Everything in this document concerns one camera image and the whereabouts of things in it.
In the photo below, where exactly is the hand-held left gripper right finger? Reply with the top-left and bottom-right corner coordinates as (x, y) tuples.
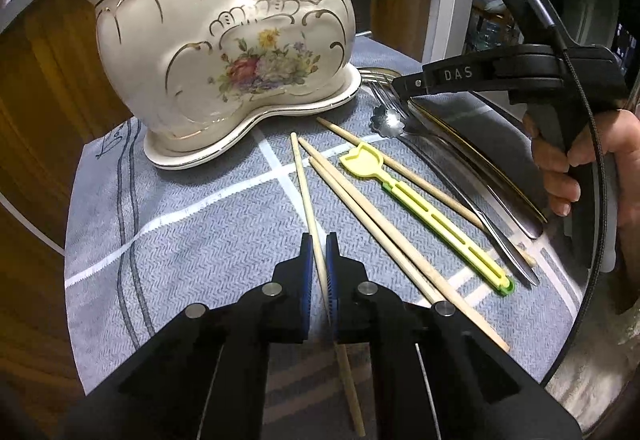
(326, 233), (583, 440)

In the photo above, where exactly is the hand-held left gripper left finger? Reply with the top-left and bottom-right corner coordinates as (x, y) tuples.
(75, 234), (315, 440)

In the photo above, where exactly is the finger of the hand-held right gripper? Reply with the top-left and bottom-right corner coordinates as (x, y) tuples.
(391, 64), (436, 98)

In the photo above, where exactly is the silver flower-shaped spoon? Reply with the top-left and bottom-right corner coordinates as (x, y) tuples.
(370, 103), (541, 287)

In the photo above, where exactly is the wooden chopstick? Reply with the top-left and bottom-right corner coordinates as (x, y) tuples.
(298, 137), (510, 353)
(309, 156), (443, 307)
(291, 132), (367, 437)
(316, 116), (537, 267)

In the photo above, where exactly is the gold metal utensil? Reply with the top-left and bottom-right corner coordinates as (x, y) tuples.
(360, 67), (549, 224)

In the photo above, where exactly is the yellow green plastic utensil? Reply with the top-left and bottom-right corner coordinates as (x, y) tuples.
(339, 143), (516, 296)

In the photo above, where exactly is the cream floral ceramic utensil holder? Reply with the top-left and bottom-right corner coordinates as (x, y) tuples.
(82, 0), (357, 152)

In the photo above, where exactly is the person's right hand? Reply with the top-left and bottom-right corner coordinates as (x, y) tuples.
(523, 109), (640, 229)

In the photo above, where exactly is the silver fork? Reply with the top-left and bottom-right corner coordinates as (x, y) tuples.
(371, 79), (417, 123)

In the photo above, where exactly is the cream ceramic saucer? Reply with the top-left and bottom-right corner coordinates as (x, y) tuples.
(143, 65), (362, 170)

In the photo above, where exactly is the grey striped table cloth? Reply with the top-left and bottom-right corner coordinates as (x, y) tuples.
(64, 32), (586, 440)

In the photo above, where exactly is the silver table knife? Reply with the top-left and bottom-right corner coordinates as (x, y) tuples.
(415, 109), (545, 241)

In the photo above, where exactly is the black braided cable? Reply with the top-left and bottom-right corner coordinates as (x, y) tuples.
(520, 0), (618, 291)

